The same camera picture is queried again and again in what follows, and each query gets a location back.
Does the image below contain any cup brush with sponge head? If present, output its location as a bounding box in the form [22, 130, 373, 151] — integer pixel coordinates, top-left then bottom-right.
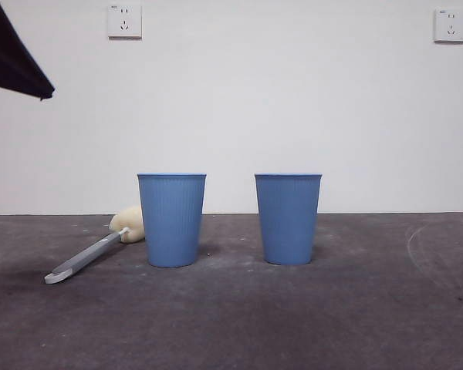
[44, 205, 146, 286]

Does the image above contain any blue ribbed plastic cup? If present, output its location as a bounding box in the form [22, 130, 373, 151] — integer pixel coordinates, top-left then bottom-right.
[136, 172, 208, 268]
[254, 173, 323, 266]

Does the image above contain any white wall power outlet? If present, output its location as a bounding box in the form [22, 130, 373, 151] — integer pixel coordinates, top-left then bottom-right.
[107, 2, 143, 40]
[433, 8, 463, 44]

